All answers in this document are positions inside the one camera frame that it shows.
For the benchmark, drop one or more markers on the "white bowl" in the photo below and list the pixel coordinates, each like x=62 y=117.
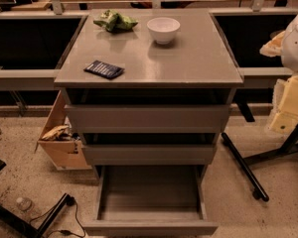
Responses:
x=163 y=30

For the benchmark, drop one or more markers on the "clear plastic bottle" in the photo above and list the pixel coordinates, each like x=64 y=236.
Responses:
x=24 y=203

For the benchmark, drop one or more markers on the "grey middle drawer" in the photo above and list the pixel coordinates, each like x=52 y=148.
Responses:
x=149 y=148

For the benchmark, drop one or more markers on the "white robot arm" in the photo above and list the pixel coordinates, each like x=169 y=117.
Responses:
x=289 y=55

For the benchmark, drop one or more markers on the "crumpled yellow bag in box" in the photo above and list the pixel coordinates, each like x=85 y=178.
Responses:
x=55 y=133

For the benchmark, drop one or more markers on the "black stand base right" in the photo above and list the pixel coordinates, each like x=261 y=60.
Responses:
x=290 y=146

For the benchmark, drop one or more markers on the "wooden box on floor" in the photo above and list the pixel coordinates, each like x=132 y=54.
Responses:
x=67 y=154

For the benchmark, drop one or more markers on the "grey drawer cabinet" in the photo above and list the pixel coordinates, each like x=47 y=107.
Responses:
x=194 y=69

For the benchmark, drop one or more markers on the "grey top drawer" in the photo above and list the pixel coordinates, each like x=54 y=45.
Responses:
x=148 y=118

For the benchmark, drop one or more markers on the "grey metal rail frame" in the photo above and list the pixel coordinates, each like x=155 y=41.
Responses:
x=32 y=78

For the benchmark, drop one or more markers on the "dark blue snack packet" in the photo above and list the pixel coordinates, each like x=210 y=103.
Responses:
x=104 y=70

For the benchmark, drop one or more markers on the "grey drawer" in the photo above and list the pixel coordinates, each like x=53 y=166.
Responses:
x=149 y=148
x=149 y=201
x=148 y=118

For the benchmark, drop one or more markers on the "grey bottom drawer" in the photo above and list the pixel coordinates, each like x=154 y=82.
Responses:
x=149 y=201

